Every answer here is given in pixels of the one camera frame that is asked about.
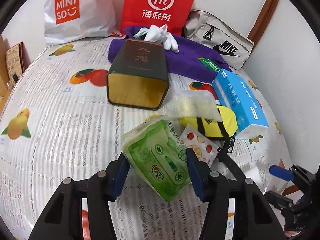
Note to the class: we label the white Miniso plastic bag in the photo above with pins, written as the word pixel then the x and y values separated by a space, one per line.
pixel 70 20

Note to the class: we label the yellow black pouch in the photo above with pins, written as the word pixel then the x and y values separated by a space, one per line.
pixel 214 130

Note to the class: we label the fruit pattern sachet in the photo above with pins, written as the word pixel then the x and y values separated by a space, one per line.
pixel 205 149

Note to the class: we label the beige Nike waist bag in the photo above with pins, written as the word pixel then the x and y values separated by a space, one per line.
pixel 207 29

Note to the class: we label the red Haidilao paper bag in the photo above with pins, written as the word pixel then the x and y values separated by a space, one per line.
pixel 173 13

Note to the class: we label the fruit print tablecloth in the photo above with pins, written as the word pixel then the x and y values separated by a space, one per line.
pixel 75 132

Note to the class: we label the dark green tea tin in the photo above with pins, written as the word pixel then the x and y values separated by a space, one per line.
pixel 138 76

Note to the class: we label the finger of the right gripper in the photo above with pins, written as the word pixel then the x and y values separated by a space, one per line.
pixel 278 200
pixel 281 173

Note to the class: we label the blue tissue pack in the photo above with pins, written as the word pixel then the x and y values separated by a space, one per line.
pixel 234 92

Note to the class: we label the patterned brown box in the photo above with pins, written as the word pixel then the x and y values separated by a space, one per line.
pixel 15 62

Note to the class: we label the purple towel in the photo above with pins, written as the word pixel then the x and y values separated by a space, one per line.
pixel 184 63

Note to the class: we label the green fruit snack packet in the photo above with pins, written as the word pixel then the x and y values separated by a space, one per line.
pixel 211 65

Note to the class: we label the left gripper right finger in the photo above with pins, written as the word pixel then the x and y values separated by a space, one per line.
pixel 253 216

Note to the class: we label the green wet wipes pack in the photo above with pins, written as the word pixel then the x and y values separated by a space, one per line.
pixel 153 149

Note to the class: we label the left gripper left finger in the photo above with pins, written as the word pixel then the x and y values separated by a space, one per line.
pixel 62 216

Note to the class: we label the brown wooden door frame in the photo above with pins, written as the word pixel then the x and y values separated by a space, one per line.
pixel 262 21

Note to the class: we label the white sponge block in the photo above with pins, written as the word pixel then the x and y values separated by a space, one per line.
pixel 260 177

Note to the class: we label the clear bubble wrap bag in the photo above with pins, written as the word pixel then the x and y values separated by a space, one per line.
pixel 190 104

